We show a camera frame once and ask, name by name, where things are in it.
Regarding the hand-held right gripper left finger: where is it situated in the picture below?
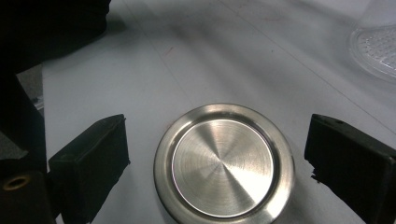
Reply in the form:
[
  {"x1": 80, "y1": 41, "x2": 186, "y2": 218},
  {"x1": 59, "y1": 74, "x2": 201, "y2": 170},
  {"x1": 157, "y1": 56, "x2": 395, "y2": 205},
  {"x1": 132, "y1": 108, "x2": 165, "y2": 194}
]
[{"x1": 48, "y1": 113, "x2": 132, "y2": 224}]

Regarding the dark cloth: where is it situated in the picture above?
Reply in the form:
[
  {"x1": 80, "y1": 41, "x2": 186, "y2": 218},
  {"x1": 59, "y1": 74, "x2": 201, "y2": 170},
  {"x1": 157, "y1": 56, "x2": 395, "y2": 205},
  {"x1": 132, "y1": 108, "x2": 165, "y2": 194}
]
[{"x1": 0, "y1": 0, "x2": 112, "y2": 75}]

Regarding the round stainless steel dish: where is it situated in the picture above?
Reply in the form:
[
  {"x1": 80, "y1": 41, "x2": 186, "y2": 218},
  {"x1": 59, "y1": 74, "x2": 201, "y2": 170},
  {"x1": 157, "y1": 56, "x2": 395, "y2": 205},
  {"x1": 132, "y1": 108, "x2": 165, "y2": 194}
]
[{"x1": 153, "y1": 103, "x2": 296, "y2": 224}]

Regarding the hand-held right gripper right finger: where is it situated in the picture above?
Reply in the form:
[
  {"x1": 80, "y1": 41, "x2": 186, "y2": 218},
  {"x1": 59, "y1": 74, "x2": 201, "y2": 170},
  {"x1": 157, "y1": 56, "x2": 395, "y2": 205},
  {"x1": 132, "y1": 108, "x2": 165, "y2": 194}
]
[{"x1": 304, "y1": 113, "x2": 396, "y2": 224}]

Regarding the clear textured glass container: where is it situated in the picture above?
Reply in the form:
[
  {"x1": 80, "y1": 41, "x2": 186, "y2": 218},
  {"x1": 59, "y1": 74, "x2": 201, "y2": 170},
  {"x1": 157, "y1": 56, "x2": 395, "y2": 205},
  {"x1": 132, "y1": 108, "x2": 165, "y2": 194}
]
[{"x1": 346, "y1": 0, "x2": 396, "y2": 84}]

